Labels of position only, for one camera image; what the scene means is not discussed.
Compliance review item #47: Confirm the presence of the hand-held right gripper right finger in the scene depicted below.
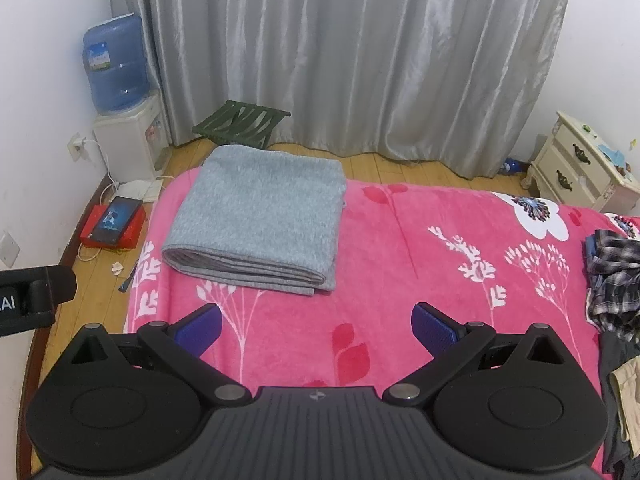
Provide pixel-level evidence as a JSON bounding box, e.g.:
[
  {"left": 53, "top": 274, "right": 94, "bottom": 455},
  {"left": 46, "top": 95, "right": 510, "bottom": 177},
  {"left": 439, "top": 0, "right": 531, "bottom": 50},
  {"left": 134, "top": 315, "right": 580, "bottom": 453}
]
[{"left": 382, "top": 301, "right": 569, "bottom": 407}]

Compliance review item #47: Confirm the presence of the blue water bottle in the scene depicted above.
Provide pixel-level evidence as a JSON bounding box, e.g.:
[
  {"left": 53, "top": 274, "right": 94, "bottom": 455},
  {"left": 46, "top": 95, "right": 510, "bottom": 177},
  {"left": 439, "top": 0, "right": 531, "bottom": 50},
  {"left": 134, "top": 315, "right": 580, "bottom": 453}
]
[{"left": 82, "top": 12, "right": 149, "bottom": 114}]

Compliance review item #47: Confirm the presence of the green folding stool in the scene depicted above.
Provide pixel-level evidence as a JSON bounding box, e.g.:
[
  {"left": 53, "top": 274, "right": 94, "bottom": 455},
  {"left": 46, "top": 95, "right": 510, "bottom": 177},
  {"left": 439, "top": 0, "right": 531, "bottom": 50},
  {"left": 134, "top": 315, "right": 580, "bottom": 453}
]
[{"left": 192, "top": 100, "right": 292, "bottom": 151}]

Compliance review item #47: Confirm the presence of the grey fleece garment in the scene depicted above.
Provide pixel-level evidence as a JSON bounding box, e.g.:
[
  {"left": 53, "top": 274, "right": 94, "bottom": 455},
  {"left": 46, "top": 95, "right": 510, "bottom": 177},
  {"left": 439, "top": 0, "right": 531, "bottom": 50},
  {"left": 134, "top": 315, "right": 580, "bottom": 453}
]
[{"left": 161, "top": 144, "right": 349, "bottom": 297}]

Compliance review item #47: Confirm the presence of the red flat box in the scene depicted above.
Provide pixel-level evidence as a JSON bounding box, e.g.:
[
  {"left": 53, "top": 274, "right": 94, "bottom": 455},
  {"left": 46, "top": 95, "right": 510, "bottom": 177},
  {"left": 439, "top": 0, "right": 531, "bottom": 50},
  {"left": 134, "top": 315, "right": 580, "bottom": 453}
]
[{"left": 80, "top": 195, "right": 148, "bottom": 250}]

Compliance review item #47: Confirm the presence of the pink floral blanket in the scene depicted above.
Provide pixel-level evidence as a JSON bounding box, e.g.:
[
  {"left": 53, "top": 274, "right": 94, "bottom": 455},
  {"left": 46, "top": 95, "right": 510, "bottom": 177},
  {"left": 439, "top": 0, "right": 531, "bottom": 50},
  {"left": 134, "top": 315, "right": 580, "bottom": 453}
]
[{"left": 122, "top": 167, "right": 640, "bottom": 477}]

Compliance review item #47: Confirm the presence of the white flat device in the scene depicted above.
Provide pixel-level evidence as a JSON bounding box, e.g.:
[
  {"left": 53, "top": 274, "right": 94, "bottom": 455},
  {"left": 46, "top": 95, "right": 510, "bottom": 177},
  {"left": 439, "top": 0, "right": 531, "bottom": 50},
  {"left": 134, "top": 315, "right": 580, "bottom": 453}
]
[{"left": 110, "top": 179, "right": 167, "bottom": 204}]

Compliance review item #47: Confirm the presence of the beige garment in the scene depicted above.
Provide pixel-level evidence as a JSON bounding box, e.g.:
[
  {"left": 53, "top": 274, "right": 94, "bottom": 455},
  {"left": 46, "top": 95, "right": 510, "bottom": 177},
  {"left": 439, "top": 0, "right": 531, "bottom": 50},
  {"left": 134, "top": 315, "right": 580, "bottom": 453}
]
[{"left": 608, "top": 360, "right": 640, "bottom": 444}]

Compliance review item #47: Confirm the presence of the blue pen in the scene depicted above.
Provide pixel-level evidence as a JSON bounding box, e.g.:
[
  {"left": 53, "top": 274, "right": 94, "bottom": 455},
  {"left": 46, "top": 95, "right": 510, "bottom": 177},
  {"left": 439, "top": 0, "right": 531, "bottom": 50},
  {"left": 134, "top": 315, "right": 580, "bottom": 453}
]
[{"left": 118, "top": 260, "right": 141, "bottom": 294}]

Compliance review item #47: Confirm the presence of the black and white plaid shirt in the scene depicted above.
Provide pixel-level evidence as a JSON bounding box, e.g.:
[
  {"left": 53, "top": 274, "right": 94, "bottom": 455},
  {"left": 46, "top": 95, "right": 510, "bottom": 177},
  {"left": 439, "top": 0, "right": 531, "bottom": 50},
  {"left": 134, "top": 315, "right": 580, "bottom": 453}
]
[{"left": 582, "top": 230, "right": 640, "bottom": 344}]

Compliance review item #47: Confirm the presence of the dark garment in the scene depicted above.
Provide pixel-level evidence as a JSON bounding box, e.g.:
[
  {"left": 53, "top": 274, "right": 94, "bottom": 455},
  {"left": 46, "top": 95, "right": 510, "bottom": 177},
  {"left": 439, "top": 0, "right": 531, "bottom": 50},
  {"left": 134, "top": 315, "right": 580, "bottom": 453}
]
[{"left": 597, "top": 332, "right": 640, "bottom": 477}]

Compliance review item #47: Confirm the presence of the white wall outlet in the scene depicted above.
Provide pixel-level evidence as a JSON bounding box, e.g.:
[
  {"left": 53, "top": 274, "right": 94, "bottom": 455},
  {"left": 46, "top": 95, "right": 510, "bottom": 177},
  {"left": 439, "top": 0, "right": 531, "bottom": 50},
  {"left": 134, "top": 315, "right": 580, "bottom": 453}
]
[{"left": 67, "top": 132, "right": 89, "bottom": 162}]

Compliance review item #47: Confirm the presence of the white power cable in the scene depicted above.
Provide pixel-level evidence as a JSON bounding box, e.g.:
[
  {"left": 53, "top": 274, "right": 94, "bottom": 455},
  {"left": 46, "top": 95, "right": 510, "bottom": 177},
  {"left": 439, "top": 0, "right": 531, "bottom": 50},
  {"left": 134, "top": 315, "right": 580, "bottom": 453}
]
[{"left": 80, "top": 137, "right": 124, "bottom": 194}]

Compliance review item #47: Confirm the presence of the cream nightstand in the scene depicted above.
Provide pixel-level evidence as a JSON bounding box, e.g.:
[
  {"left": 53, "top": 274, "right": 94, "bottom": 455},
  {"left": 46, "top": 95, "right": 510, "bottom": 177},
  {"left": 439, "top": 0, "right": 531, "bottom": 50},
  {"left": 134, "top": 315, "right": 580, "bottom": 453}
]
[{"left": 522, "top": 111, "right": 640, "bottom": 212}]

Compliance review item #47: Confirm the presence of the grey satin curtain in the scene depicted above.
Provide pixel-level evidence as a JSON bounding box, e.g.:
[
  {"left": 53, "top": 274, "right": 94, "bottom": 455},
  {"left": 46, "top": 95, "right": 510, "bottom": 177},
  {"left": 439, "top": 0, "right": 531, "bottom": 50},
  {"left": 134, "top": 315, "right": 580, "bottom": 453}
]
[{"left": 107, "top": 0, "right": 577, "bottom": 182}]

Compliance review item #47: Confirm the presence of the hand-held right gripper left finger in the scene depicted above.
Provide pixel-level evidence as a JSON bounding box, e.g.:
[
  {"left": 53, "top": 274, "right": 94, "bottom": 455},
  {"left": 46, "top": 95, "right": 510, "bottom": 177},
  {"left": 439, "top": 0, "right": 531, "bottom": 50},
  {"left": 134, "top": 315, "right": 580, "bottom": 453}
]
[{"left": 63, "top": 302, "right": 253, "bottom": 407}]

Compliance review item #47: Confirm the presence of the white water dispenser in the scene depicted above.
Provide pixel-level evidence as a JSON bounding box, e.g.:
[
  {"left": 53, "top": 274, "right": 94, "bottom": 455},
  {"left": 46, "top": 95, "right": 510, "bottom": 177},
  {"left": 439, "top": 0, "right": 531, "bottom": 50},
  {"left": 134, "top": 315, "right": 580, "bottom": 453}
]
[{"left": 92, "top": 89, "right": 172, "bottom": 184}]

